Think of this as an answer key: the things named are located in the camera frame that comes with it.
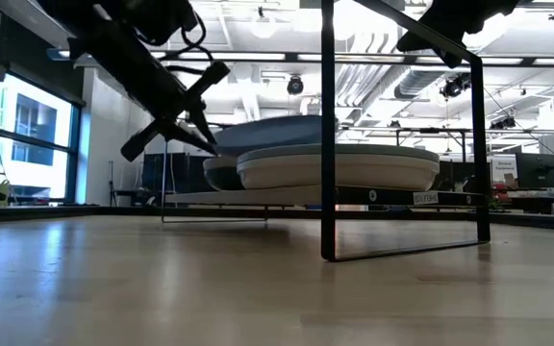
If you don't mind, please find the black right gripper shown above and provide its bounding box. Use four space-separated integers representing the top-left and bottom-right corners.
396 0 521 69

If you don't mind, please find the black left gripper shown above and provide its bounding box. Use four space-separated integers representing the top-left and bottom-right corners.
120 61 232 163

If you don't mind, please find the small grey bowl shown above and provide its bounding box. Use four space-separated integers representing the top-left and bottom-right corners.
202 155 240 170

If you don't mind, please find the blue plate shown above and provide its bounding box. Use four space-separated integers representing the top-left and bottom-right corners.
213 113 324 159

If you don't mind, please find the sage green plate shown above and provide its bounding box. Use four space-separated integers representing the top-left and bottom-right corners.
236 142 441 192

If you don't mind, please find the black cabinet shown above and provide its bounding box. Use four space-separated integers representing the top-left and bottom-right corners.
140 151 211 194

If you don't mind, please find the black ceiling light cluster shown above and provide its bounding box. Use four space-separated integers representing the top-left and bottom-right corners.
439 72 473 101

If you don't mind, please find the black ceiling spotlight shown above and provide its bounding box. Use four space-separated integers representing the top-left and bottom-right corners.
286 75 306 96

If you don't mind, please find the white paper sign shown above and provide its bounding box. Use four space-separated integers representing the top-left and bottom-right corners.
490 154 518 185

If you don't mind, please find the dark display screen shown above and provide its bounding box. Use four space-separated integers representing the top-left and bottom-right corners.
515 152 554 189

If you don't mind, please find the grey ventilation duct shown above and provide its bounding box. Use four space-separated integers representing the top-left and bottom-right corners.
393 68 446 101

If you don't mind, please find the wooden shelf with black frame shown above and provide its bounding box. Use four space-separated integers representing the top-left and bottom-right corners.
160 0 493 264

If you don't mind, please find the black aluminium table frame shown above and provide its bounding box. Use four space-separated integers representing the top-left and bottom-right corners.
0 204 554 235

